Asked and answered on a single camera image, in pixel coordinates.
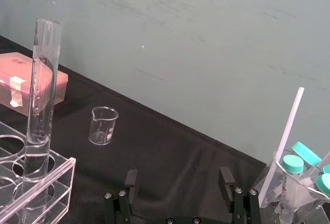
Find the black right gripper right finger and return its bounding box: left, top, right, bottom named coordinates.
left=218, top=166, right=261, bottom=224

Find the pink plastic box with tape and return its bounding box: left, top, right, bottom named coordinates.
left=0, top=51, right=69, bottom=117

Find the black table cloth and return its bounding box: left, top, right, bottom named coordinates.
left=0, top=35, right=269, bottom=224

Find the clear acrylic test tube rack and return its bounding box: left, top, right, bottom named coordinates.
left=0, top=120, right=77, bottom=224

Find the large clear glass beaker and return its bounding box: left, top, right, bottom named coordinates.
left=251, top=149, right=330, bottom=224

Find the white plastic stick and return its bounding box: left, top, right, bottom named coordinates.
left=258, top=87, right=305, bottom=204

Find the small clear glass beaker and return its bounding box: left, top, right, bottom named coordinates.
left=88, top=106, right=119, bottom=146

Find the clear glass test tube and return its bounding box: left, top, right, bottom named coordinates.
left=21, top=18, right=63, bottom=223

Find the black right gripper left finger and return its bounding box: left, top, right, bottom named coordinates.
left=104, top=169, right=139, bottom=224

